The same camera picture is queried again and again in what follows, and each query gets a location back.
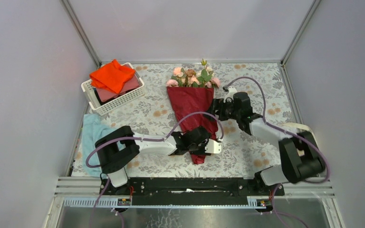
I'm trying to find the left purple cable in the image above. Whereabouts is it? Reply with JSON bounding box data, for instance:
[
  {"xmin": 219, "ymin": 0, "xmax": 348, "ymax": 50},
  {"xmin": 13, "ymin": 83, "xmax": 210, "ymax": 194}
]
[{"xmin": 85, "ymin": 111, "xmax": 225, "ymax": 228}]

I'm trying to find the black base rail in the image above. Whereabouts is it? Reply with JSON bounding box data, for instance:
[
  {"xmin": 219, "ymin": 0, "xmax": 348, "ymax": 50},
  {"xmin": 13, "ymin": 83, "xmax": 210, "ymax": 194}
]
[{"xmin": 100, "ymin": 177, "xmax": 285, "ymax": 206}]

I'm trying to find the pink fake flower bunch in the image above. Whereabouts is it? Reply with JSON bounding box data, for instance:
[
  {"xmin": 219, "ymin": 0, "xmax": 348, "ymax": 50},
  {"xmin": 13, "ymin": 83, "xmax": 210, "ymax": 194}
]
[{"xmin": 204, "ymin": 76, "xmax": 221, "ymax": 88}]

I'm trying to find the white plastic basket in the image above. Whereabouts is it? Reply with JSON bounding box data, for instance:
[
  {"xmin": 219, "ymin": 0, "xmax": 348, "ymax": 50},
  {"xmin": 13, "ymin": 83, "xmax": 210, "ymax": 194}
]
[{"xmin": 81, "ymin": 72, "xmax": 146, "ymax": 116}]

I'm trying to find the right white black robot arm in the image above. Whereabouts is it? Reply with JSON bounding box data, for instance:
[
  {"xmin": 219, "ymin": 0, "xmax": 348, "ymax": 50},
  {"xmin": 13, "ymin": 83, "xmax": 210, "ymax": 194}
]
[{"xmin": 207, "ymin": 92, "xmax": 326, "ymax": 196}]

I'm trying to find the orange folded cloth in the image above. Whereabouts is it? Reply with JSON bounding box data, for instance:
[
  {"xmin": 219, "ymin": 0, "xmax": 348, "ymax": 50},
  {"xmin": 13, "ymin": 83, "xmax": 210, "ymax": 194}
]
[{"xmin": 89, "ymin": 59, "xmax": 135, "ymax": 94}]

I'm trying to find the light blue cloth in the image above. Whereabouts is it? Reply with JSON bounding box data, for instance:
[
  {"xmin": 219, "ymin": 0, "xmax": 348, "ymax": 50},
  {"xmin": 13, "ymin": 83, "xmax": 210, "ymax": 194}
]
[{"xmin": 80, "ymin": 114, "xmax": 116, "ymax": 177}]

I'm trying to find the dried brown fake flower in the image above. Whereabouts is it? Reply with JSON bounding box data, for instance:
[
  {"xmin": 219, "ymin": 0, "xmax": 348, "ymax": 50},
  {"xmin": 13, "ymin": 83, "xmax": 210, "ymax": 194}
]
[{"xmin": 183, "ymin": 69, "xmax": 200, "ymax": 87}]

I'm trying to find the peach fake flower stem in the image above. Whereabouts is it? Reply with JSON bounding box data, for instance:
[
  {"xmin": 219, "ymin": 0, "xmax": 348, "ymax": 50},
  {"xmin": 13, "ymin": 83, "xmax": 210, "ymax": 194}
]
[{"xmin": 171, "ymin": 67, "xmax": 186, "ymax": 87}]

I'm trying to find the floral patterned tablecloth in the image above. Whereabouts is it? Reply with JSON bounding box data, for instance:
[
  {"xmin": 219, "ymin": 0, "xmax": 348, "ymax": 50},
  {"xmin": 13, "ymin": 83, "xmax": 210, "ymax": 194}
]
[{"xmin": 100, "ymin": 63, "xmax": 295, "ymax": 178}]

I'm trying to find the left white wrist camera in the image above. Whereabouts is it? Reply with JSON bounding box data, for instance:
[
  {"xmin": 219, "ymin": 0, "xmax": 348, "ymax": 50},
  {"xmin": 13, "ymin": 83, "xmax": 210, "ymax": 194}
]
[{"xmin": 205, "ymin": 139, "xmax": 223, "ymax": 154}]

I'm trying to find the cream ribbon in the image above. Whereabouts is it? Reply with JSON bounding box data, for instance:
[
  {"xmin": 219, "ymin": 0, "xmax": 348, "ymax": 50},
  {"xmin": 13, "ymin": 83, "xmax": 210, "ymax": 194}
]
[{"xmin": 280, "ymin": 122, "xmax": 315, "ymax": 155}]

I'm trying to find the dark red wrapping paper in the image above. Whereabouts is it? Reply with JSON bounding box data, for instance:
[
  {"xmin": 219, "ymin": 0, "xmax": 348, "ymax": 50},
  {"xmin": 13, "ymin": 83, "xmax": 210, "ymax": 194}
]
[{"xmin": 166, "ymin": 86, "xmax": 220, "ymax": 165}]

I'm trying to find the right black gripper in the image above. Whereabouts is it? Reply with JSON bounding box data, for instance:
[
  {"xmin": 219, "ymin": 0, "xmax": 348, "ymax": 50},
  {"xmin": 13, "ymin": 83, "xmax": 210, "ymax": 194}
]
[{"xmin": 202, "ymin": 98, "xmax": 241, "ymax": 122}]

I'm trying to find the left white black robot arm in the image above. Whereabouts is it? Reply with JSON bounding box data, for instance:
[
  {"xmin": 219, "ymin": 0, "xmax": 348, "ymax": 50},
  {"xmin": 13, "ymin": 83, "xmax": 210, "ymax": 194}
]
[{"xmin": 93, "ymin": 126, "xmax": 222, "ymax": 195}]

